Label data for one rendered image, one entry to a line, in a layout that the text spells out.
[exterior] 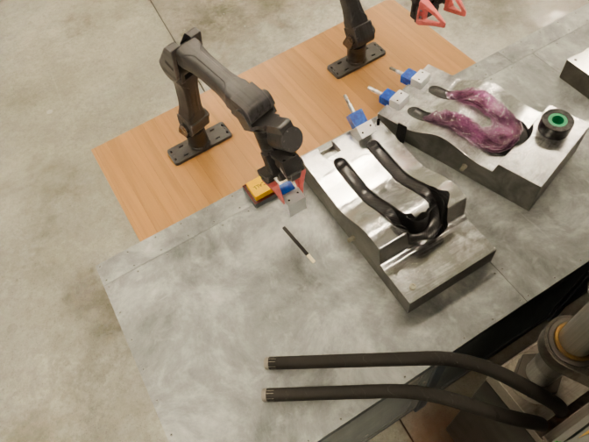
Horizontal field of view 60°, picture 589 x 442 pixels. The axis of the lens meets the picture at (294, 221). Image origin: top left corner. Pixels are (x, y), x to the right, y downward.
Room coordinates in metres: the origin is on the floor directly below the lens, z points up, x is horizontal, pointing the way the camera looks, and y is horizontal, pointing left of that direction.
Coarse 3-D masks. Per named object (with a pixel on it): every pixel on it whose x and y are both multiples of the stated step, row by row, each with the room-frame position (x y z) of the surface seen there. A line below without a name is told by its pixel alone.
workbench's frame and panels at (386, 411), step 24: (552, 288) 0.50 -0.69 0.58; (576, 288) 0.58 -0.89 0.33; (528, 312) 0.49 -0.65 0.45; (552, 312) 0.57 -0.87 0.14; (480, 336) 0.41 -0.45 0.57; (504, 336) 0.47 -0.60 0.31; (432, 384) 0.35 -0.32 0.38; (384, 408) 0.29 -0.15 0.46; (408, 408) 0.33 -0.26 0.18; (336, 432) 0.23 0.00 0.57; (360, 432) 0.26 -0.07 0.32
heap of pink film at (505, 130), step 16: (448, 96) 1.03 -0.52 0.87; (464, 96) 0.99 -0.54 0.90; (480, 96) 0.97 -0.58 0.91; (432, 112) 0.98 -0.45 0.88; (448, 112) 0.94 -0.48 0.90; (496, 112) 0.91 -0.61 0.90; (464, 128) 0.87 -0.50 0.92; (480, 128) 0.87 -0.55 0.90; (496, 128) 0.86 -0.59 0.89; (512, 128) 0.85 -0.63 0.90; (480, 144) 0.82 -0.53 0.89; (496, 144) 0.81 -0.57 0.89; (512, 144) 0.81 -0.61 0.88
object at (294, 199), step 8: (280, 184) 0.77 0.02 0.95; (288, 184) 0.77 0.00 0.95; (288, 192) 0.74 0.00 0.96; (296, 192) 0.73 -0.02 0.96; (288, 200) 0.72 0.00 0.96; (296, 200) 0.71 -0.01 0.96; (304, 200) 0.71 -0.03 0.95; (288, 208) 0.70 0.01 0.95; (296, 208) 0.71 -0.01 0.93; (304, 208) 0.71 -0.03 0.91
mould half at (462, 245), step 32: (384, 128) 0.94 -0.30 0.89; (320, 160) 0.87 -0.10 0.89; (352, 160) 0.85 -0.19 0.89; (416, 160) 0.82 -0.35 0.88; (320, 192) 0.80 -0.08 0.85; (352, 192) 0.75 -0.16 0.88; (384, 192) 0.73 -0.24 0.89; (352, 224) 0.65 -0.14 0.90; (384, 224) 0.61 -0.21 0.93; (448, 224) 0.62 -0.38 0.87; (384, 256) 0.55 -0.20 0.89; (416, 256) 0.55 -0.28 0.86; (448, 256) 0.53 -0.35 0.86; (480, 256) 0.51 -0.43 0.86; (416, 288) 0.47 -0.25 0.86
